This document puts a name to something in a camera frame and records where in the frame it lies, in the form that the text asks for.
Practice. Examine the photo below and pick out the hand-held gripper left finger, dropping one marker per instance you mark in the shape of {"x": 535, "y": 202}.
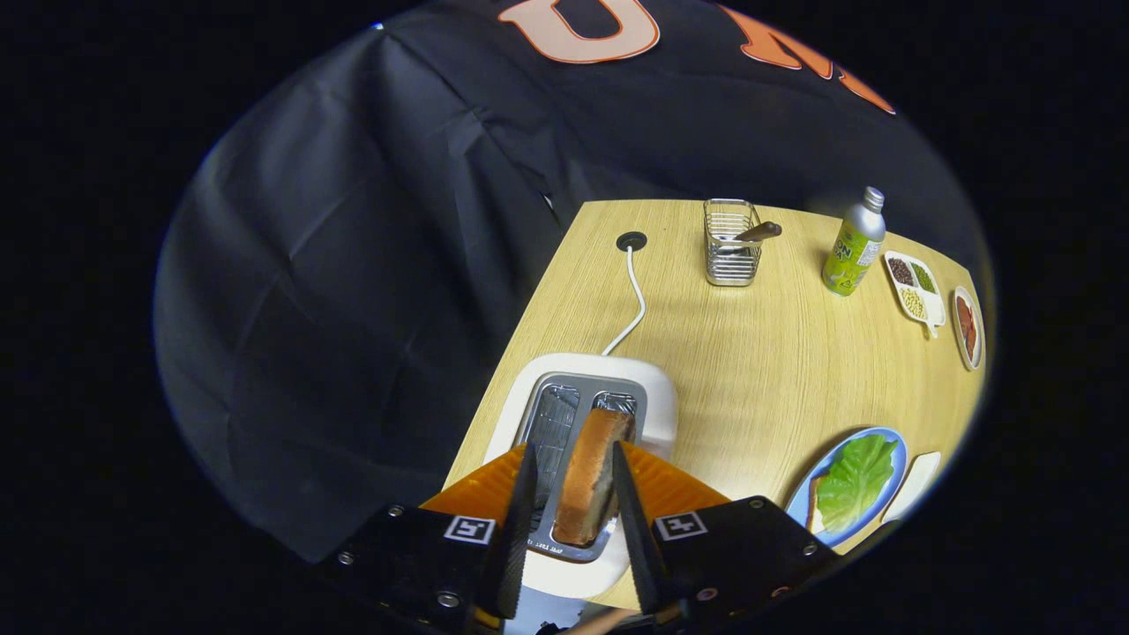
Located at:
{"x": 414, "y": 556}

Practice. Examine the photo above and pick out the white square plate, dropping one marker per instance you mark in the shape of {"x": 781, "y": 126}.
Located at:
{"x": 917, "y": 481}

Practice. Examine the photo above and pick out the brown meat piece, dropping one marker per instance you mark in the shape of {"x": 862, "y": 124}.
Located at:
{"x": 964, "y": 313}
{"x": 971, "y": 344}

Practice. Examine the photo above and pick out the green lettuce leaf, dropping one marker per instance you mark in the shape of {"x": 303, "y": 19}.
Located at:
{"x": 856, "y": 481}

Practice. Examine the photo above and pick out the pile of green beans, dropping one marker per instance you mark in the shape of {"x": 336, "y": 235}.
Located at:
{"x": 923, "y": 278}

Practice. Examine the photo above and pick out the toasted bread slice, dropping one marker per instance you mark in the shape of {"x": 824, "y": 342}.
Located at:
{"x": 586, "y": 476}

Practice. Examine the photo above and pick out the green metal bottle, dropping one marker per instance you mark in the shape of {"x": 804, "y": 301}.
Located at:
{"x": 848, "y": 256}

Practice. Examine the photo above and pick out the pile of dark red beans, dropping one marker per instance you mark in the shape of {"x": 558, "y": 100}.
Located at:
{"x": 901, "y": 271}

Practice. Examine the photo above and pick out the white divided dish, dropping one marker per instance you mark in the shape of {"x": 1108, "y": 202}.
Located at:
{"x": 932, "y": 309}

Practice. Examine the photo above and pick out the white toaster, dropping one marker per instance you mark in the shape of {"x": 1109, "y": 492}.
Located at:
{"x": 660, "y": 406}

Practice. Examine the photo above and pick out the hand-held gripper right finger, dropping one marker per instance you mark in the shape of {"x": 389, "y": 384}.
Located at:
{"x": 732, "y": 551}

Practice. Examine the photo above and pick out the white oval plate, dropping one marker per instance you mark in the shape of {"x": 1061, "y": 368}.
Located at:
{"x": 955, "y": 331}

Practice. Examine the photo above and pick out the pile of yellow soybeans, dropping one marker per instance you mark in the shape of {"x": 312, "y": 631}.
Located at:
{"x": 914, "y": 304}

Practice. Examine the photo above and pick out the white bread slice with crust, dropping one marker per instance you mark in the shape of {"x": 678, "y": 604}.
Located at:
{"x": 813, "y": 511}

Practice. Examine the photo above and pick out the blue plate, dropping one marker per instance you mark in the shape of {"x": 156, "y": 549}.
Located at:
{"x": 886, "y": 494}

